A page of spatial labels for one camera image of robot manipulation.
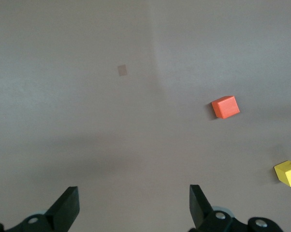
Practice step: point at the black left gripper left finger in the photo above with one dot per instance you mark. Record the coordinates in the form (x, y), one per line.
(61, 210)

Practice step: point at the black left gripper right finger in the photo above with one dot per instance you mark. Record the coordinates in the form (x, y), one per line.
(203, 212)

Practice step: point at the yellow wooden block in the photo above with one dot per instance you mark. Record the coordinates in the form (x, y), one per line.
(289, 174)

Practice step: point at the small brown tape patch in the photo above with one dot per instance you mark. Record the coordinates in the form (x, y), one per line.
(122, 70)

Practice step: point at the orange wooden block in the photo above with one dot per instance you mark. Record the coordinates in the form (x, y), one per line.
(226, 107)

